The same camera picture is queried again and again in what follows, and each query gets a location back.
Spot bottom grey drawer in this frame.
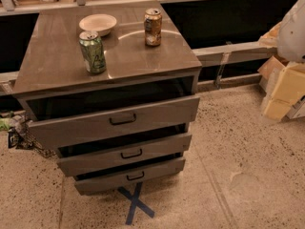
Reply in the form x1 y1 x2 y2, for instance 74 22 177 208
74 156 185 195

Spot cardboard box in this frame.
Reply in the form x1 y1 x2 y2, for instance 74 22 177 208
257 22 305 122

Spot grey drawer cabinet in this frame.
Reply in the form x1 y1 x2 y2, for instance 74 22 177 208
13 1 201 182

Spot grey drawer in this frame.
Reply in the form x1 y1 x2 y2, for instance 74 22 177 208
74 156 185 195
57 132 192 177
29 95 199 149

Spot wire basket with clutter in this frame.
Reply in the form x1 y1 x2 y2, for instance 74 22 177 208
0 112 55 158

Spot white paper bowl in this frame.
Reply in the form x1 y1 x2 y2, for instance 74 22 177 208
79 14 117 36

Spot blue tape cross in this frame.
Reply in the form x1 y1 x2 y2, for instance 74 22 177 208
117 182 155 225

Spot metal rail bracket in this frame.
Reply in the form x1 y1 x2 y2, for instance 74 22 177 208
214 52 231 89

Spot orange soda can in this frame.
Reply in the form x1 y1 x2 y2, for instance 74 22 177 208
144 8 162 47

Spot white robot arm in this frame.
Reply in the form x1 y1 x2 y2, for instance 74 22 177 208
277 0 305 63

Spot top grey drawer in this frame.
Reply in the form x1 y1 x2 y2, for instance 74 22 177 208
29 95 199 149

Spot green soda can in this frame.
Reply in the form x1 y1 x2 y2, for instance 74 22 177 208
79 31 106 74

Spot middle grey drawer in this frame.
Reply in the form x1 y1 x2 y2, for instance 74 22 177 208
57 132 192 177

